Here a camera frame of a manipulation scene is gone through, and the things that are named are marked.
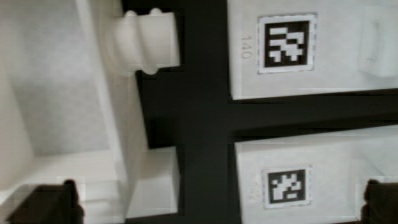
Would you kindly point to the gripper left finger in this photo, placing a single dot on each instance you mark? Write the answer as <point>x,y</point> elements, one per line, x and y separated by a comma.
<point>50,207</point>

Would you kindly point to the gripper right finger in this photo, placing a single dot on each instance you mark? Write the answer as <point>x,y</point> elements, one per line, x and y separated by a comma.
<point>379,212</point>

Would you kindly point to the white cabinet door panel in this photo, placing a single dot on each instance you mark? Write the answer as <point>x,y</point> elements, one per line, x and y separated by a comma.
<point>304,174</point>
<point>311,46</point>

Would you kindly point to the white cabinet body box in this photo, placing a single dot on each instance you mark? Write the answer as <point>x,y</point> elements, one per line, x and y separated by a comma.
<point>77,47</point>

